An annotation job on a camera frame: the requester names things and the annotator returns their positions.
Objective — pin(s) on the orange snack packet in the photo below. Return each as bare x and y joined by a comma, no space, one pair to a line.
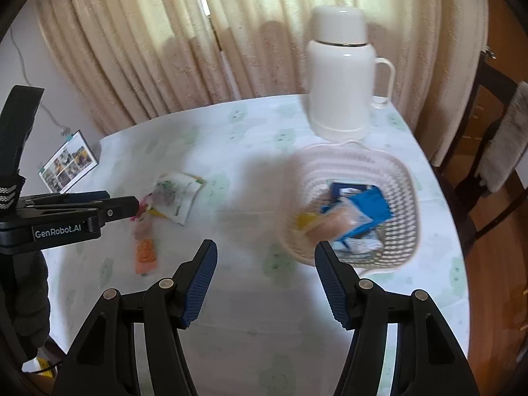
146,255

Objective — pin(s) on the pale green wafer packet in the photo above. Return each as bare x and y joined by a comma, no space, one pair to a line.
363,245

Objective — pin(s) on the photo collage board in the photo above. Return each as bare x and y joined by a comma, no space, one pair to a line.
68,163

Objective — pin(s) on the white plastic mesh basket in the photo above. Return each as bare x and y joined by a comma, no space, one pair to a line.
396,185

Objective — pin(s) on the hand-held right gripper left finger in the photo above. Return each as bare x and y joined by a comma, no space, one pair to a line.
200,288

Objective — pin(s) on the yellow jelly cup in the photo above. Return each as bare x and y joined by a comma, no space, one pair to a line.
307,219

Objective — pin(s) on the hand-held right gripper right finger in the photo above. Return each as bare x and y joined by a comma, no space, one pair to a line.
334,288

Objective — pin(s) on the dark wooden chair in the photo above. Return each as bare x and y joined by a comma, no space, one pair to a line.
466,198

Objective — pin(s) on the small yellow white object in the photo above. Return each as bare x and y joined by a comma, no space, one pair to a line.
39,367

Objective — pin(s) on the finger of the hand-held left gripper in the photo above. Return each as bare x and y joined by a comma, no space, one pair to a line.
86,196
119,208

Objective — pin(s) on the clear green printed snack bag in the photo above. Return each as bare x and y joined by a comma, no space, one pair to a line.
179,196

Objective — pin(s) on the grey towel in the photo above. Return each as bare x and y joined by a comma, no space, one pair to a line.
503,144

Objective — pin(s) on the pink candy wrapper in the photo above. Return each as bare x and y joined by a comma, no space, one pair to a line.
144,208

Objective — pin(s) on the dark blue box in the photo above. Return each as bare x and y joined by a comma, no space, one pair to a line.
346,189

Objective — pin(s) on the white thermos jug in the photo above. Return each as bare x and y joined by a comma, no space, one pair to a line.
340,82

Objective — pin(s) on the blue snack packet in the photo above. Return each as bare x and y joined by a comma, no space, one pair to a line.
373,210

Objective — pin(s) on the white printed tablecloth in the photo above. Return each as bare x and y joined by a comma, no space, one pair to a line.
255,181

